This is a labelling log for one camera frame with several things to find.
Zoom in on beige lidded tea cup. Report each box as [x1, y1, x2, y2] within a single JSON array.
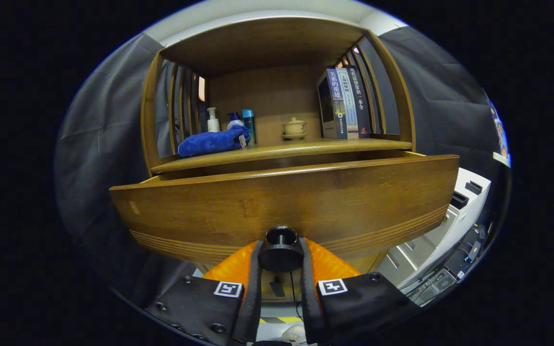
[[282, 117, 309, 141]]

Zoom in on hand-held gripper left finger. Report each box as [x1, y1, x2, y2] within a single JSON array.
[[145, 240, 264, 346]]

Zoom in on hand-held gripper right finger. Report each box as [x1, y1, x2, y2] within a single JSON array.
[[299, 237, 419, 345]]

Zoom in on wooden cabinet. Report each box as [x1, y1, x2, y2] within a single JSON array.
[[140, 17, 417, 303]]

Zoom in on wooden countertop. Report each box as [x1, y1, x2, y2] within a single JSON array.
[[151, 138, 412, 174]]

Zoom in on wooden drawer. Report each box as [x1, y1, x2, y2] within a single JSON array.
[[110, 151, 460, 273]]

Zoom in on black book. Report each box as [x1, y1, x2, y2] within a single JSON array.
[[349, 65, 373, 138]]

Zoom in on teal slim bottle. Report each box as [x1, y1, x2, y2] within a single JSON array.
[[242, 109, 257, 146]]

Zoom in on light blue spine book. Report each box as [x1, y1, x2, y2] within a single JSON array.
[[337, 67, 359, 139]]

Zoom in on blue folded towel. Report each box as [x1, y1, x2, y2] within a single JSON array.
[[177, 125, 251, 158]]

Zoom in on black equipment box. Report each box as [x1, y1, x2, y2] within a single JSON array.
[[402, 226, 487, 306]]

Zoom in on white round object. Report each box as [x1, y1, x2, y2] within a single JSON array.
[[282, 326, 306, 345]]

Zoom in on floor cables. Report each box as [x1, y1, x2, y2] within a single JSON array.
[[289, 272, 306, 319]]

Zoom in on blue dotted gift bag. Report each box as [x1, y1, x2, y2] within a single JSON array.
[[493, 118, 509, 157]]

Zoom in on white printer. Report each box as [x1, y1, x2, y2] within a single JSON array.
[[378, 167, 491, 289]]

